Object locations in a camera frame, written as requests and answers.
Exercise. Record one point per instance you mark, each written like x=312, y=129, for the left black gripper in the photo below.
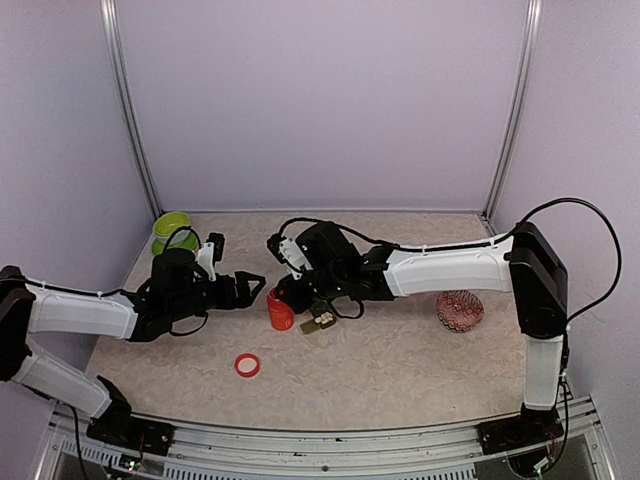
x=243, y=299

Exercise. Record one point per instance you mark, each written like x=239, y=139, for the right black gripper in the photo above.
x=293, y=299

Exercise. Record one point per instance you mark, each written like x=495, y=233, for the orange pill bottle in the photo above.
x=281, y=315

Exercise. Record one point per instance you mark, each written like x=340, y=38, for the green weekly pill organizer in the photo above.
x=322, y=317

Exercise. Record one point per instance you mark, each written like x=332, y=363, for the orange bottle cap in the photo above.
x=247, y=365

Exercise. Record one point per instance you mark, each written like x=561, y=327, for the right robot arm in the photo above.
x=327, y=261

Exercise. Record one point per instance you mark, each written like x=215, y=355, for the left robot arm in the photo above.
x=182, y=284

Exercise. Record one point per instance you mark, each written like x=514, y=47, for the red patterned bowl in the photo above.
x=459, y=311

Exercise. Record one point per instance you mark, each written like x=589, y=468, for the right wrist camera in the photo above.
x=287, y=252

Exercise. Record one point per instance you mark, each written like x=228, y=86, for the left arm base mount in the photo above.
x=133, y=433

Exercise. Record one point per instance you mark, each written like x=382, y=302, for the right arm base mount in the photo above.
x=514, y=433

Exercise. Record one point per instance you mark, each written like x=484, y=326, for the left aluminium frame post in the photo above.
x=108, y=9

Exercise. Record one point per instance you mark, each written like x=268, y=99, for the aluminium frame post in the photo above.
x=517, y=105
x=108, y=9

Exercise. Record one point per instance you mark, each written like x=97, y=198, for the right aluminium frame post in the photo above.
x=517, y=105

